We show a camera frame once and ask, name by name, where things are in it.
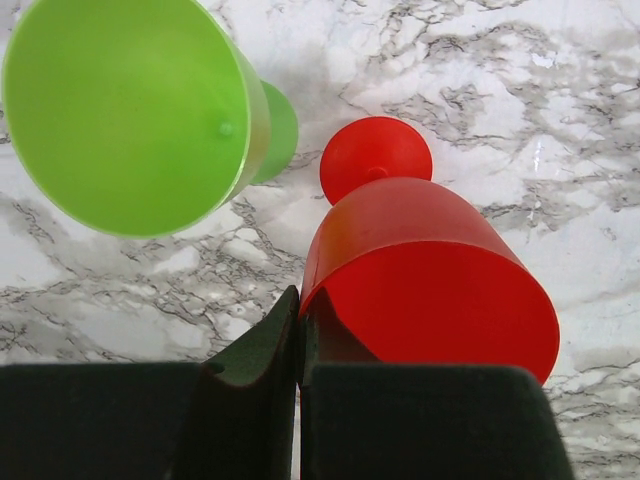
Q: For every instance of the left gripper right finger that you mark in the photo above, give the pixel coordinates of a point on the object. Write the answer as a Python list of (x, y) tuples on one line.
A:
[(365, 419)]

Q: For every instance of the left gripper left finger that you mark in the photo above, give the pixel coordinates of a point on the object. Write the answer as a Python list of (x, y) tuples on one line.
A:
[(229, 417)]

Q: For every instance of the red plastic wine glass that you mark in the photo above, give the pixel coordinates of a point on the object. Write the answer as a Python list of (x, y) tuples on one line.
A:
[(414, 271)]

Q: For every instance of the green wine glass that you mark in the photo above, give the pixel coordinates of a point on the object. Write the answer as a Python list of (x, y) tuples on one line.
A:
[(139, 118)]

